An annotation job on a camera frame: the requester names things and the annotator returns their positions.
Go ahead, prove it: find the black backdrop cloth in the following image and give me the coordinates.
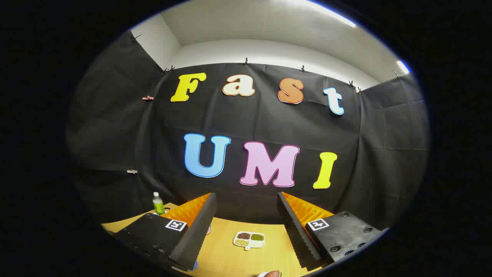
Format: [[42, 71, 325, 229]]
[[65, 31, 430, 231]]

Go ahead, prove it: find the white divided bean dish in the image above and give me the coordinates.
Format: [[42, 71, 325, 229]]
[[233, 231, 266, 251]]

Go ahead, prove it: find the row of black cloth clips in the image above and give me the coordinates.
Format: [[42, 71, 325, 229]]
[[131, 34, 400, 95]]

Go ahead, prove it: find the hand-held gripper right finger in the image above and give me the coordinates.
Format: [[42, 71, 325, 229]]
[[277, 192, 383, 272]]

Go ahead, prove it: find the green drink bottle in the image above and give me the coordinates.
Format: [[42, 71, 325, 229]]
[[152, 192, 166, 216]]

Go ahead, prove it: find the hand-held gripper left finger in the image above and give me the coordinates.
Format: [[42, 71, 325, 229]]
[[115, 193, 217, 272]]

